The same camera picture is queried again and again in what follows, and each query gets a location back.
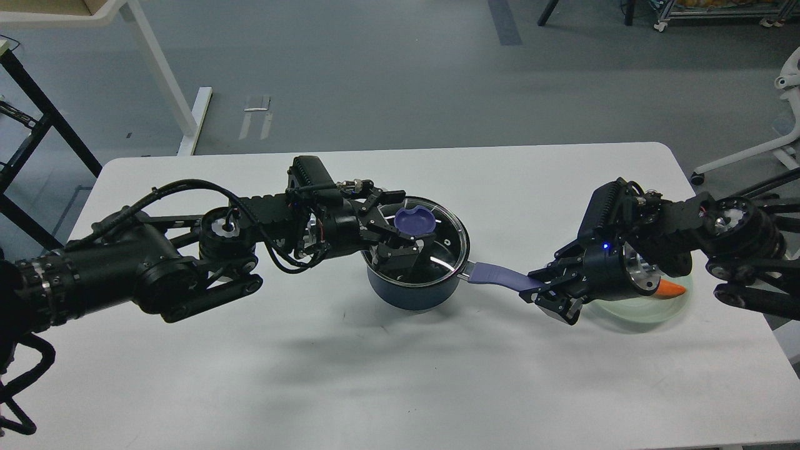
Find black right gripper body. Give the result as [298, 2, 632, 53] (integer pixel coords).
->
[578, 241, 662, 301]

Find glass pot lid purple knob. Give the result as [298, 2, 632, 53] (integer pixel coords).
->
[369, 197, 470, 286]

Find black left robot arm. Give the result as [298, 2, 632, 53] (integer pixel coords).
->
[1, 179, 437, 435]

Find white chair base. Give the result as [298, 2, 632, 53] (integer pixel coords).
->
[690, 45, 800, 185]

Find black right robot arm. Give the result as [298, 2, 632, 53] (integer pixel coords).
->
[519, 170, 799, 325]

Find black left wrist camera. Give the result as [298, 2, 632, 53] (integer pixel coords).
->
[286, 156, 343, 207]

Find black metal rack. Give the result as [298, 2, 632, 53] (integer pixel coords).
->
[1, 38, 103, 250]

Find white table frame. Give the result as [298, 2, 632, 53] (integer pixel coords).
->
[2, 1, 213, 156]

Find orange toy carrot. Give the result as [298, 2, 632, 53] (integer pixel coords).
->
[652, 278, 688, 300]

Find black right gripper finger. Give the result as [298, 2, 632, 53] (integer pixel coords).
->
[518, 284, 588, 326]
[527, 239, 591, 289]

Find blue saucepan purple handle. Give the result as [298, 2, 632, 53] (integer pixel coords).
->
[367, 197, 548, 311]

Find pale green plate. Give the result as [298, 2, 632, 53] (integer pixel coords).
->
[589, 266, 692, 325]

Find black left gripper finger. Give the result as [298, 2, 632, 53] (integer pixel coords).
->
[357, 187, 406, 227]
[362, 232, 436, 276]

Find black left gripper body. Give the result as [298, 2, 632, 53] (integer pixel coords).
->
[309, 199, 378, 258]

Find metal wheeled cart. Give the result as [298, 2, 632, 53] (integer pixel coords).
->
[650, 1, 798, 33]

